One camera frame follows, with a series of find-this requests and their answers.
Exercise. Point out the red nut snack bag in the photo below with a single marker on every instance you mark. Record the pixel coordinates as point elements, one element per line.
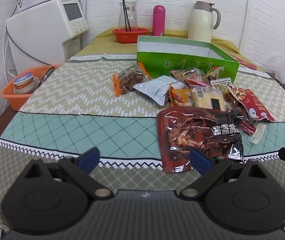
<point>250,102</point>

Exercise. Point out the red envelope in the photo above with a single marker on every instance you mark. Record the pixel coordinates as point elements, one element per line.
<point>245,62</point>

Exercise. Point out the black straws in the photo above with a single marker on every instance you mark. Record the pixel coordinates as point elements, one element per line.
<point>126,18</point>

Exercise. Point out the white foil snack bag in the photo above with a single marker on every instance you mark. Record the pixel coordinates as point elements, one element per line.
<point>157,88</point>

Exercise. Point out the red sausage sticks pack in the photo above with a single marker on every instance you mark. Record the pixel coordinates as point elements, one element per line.
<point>247,127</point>

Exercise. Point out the dark red meat snack bag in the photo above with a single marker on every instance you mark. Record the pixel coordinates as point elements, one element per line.
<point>210,132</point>

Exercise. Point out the red plastic basket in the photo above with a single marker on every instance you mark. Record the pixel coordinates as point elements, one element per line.
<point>125,37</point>

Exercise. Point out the orange yellow snack packet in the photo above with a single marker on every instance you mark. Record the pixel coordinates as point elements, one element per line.
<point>181,97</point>

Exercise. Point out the white water dispenser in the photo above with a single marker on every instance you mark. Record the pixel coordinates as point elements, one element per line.
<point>45,32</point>

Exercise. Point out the pink thermos bottle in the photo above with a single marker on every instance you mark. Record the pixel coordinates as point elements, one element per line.
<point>158,23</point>

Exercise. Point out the clear cracker pack black label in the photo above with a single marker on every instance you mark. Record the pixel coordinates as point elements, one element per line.
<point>208,97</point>

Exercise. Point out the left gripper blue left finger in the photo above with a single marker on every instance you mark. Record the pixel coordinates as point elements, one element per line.
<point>78,169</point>

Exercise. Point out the green cardboard box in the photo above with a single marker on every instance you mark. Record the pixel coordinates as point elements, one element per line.
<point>160,55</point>

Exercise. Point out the orange plastic basin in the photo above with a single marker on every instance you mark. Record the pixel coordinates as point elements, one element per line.
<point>16,101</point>

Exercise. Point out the stacked bowls in basin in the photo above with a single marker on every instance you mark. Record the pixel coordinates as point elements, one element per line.
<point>25,83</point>

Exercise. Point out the patterned tablecloth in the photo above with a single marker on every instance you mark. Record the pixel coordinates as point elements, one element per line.
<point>77,110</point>

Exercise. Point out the cream thermal carafe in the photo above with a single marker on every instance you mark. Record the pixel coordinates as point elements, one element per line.
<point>203,21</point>

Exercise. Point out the pink-edged mixed nut bag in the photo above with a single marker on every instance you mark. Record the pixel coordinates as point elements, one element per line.
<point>191,77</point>

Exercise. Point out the clear glass pitcher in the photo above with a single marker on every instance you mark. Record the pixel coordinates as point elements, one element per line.
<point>131,9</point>

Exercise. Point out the orange-edged brown snack bag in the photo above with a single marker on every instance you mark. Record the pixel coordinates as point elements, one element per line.
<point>125,80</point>

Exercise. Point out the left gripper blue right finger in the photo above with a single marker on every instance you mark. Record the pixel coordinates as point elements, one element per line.
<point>210,169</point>

